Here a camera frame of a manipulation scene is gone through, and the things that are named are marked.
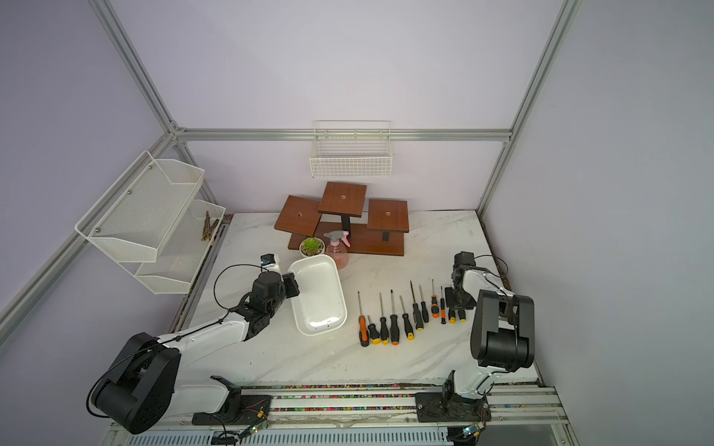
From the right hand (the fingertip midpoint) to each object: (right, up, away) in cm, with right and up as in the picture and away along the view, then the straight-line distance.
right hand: (464, 308), depth 92 cm
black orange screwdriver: (-24, -7, -8) cm, 27 cm away
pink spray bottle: (-43, +19, +5) cm, 48 cm away
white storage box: (-49, 0, 0) cm, 49 cm away
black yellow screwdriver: (-20, -4, -4) cm, 21 cm away
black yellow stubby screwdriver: (-31, -7, -6) cm, 32 cm away
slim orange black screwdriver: (-10, 0, 0) cm, 10 cm away
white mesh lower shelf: (-97, +18, 0) cm, 98 cm away
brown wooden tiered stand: (-26, +26, +19) cm, 41 cm away
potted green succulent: (-53, +21, +6) cm, 57 cm away
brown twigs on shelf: (-90, +28, +6) cm, 95 cm away
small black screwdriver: (-28, -6, -6) cm, 29 cm away
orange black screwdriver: (-34, -6, -7) cm, 35 cm away
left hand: (-57, +11, -2) cm, 59 cm away
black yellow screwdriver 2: (-5, -2, -2) cm, 5 cm away
